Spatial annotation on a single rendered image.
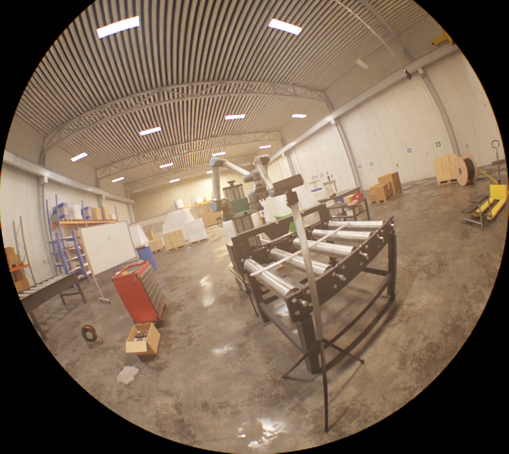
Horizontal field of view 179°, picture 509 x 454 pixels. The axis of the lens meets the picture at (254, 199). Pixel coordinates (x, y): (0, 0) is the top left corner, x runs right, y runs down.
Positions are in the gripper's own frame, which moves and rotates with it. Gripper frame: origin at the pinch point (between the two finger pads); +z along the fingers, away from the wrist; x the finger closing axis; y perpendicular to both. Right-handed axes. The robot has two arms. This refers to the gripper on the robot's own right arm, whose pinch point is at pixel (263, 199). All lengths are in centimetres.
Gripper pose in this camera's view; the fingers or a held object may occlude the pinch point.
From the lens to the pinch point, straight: 184.8
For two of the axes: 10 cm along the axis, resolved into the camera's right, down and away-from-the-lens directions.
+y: 3.5, -1.1, -9.3
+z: 2.7, 9.6, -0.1
